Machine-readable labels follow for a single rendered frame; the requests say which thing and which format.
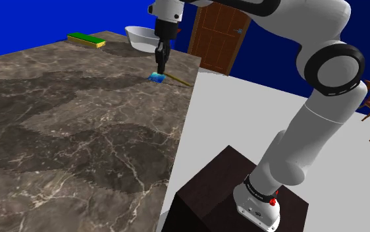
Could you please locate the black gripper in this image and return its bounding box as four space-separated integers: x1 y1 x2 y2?
153 19 179 75

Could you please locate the green and yellow sponge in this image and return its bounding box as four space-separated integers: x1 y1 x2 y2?
66 32 106 49

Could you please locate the dark robot stand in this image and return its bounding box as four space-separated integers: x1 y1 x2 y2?
161 144 309 232

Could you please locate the brown wooden door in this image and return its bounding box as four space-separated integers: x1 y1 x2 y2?
187 2 252 76

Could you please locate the blue brush with yellow handle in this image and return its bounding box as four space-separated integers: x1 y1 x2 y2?
147 71 194 88

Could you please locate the white bowl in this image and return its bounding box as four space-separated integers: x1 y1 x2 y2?
124 26 162 53

